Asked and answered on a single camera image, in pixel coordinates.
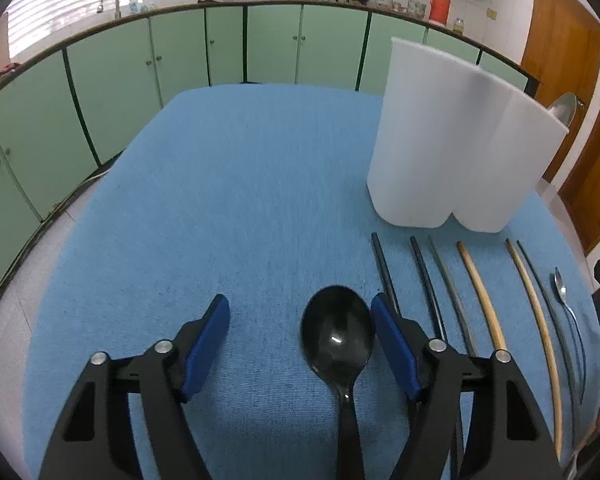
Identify blue tablecloth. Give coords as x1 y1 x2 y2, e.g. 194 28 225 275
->
22 84 600 480

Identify small metal spoon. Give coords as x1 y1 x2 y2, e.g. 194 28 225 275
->
551 267 588 401

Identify green base cabinets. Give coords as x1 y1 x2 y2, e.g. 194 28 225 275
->
0 2 541 306

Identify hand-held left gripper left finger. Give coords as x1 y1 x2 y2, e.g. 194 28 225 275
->
39 294 231 480

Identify wooden door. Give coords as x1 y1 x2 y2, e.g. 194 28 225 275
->
520 0 600 256

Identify black chopstick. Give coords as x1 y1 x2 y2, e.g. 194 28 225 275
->
410 236 448 343
371 232 405 320

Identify large metal spoon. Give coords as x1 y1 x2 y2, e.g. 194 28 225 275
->
547 91 578 128

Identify wooden chopstick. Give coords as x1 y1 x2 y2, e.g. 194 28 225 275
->
505 239 563 461
456 241 508 352

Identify dark grey chopstick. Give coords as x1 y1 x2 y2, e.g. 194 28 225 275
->
516 241 581 411

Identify white utensil holder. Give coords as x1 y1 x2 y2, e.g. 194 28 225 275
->
366 36 570 234

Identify white window blinds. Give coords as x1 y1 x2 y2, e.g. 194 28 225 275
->
7 0 143 58

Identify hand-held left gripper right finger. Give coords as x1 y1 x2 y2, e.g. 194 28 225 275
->
370 292 563 480

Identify black plastic spoon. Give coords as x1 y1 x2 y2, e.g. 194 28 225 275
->
300 285 376 480

